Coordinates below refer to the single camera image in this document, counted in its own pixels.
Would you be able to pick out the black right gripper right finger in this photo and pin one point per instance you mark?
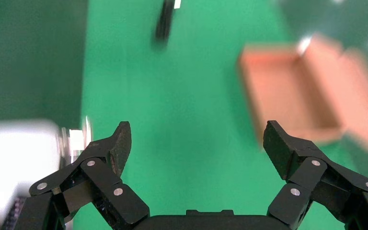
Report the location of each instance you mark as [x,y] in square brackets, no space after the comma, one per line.
[314,177]

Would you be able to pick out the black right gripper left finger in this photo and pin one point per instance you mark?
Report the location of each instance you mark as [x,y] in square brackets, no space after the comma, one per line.
[85,177]

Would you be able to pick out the black computer mouse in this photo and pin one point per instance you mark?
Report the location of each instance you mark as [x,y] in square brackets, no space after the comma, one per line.
[164,22]

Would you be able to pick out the brown cardboard box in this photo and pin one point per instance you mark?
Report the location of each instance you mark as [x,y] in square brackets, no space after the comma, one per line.
[282,89]

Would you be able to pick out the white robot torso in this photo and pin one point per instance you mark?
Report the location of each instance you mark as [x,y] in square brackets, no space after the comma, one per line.
[6,152]

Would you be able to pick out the green table cloth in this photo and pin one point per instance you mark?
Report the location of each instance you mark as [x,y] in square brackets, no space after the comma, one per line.
[187,111]

